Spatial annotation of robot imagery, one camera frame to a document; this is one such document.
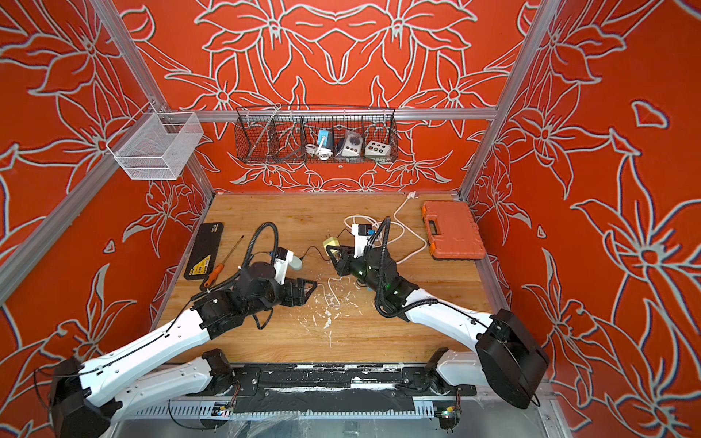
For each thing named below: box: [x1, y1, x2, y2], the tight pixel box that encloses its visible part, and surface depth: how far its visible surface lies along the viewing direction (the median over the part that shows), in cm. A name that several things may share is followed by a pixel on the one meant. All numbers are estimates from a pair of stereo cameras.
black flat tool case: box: [183, 221, 224, 291], surface depth 100 cm
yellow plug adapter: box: [322, 236, 340, 255], surface depth 76 cm
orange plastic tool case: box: [421, 200, 486, 260], surface depth 104 cm
